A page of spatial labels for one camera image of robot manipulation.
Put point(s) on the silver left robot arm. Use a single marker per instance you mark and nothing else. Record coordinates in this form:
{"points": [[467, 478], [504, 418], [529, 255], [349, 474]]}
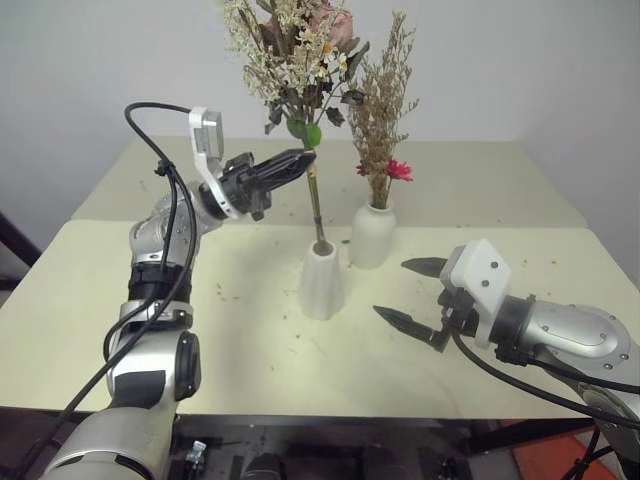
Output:
{"points": [[150, 372]]}

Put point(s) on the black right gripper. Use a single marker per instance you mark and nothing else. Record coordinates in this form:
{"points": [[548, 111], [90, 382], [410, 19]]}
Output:
{"points": [[462, 312]]}

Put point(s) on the small metal clamp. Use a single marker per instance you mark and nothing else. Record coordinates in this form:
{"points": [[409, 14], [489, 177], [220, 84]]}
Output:
{"points": [[197, 451]]}

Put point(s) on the large dried bouquet pink flowers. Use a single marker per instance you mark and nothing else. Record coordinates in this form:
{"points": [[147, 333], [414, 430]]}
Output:
{"points": [[295, 60]]}

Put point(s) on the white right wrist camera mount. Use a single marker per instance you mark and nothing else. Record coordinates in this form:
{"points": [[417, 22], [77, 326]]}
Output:
{"points": [[482, 272]]}

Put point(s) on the twisted white vase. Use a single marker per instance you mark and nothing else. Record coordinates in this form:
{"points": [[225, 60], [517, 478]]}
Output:
{"points": [[321, 285]]}

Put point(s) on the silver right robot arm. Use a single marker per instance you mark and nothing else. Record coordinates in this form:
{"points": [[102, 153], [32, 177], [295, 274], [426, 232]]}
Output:
{"points": [[565, 325]]}

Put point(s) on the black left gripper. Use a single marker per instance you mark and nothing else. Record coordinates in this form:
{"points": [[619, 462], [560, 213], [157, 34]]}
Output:
{"points": [[241, 190]]}

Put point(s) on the brown dried bouquet red flower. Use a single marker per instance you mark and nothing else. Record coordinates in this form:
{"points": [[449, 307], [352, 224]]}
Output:
{"points": [[381, 115]]}

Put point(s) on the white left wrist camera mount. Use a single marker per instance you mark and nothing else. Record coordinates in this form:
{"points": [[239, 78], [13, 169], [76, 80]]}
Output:
{"points": [[209, 131]]}

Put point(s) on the round white bottle vase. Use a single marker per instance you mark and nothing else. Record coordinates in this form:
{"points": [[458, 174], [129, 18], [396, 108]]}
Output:
{"points": [[371, 232]]}

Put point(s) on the dark rounded shape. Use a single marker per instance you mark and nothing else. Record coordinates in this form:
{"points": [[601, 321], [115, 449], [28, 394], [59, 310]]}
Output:
{"points": [[265, 467]]}

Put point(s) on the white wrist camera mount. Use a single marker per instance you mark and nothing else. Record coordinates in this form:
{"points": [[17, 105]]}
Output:
{"points": [[209, 131], [482, 272]]}

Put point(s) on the dark furniture piece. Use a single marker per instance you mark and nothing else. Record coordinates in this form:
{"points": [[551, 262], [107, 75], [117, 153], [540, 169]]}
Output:
{"points": [[15, 250]]}

